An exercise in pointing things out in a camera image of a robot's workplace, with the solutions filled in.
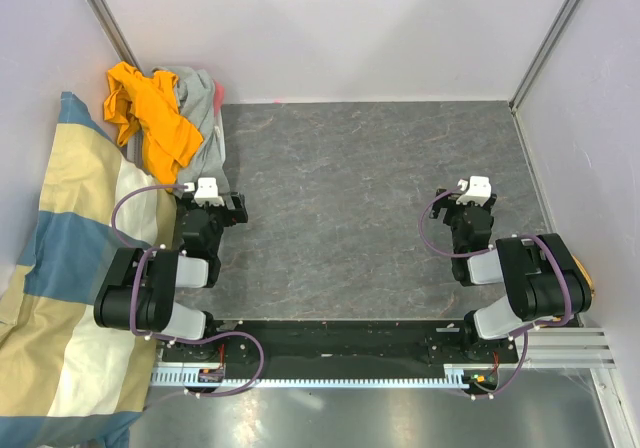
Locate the aluminium rail profile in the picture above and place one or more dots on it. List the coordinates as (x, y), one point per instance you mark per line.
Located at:
(568, 348)

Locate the pink red garment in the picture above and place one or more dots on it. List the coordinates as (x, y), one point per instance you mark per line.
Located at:
(218, 97)

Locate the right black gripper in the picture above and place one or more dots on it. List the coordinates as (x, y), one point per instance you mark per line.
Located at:
(449, 202)

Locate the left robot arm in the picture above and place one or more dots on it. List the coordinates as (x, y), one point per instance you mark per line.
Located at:
(139, 288)

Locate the white plastic basket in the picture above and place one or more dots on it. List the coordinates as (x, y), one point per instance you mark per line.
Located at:
(133, 149)

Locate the right aluminium frame post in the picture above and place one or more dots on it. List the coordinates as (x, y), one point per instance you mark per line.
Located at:
(553, 35)

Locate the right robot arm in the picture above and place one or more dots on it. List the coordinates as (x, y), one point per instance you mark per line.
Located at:
(545, 285)

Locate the aluminium frame post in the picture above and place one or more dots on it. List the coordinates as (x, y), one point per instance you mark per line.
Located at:
(113, 32)
(553, 35)

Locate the orange t shirt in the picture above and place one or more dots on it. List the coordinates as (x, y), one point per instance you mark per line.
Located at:
(137, 103)

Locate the slotted cable duct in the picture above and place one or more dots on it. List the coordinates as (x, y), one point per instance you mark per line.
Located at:
(176, 375)

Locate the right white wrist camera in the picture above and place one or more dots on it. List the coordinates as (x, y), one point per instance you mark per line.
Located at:
(475, 190)

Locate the blue yellow striped pillow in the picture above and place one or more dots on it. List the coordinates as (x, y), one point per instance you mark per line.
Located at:
(65, 380)

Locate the left aluminium frame post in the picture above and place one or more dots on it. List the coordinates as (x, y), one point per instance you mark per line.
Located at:
(113, 32)

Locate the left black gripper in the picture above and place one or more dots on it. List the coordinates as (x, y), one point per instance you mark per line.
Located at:
(232, 216)

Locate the grey t shirt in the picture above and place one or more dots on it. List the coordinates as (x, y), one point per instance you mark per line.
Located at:
(196, 93)

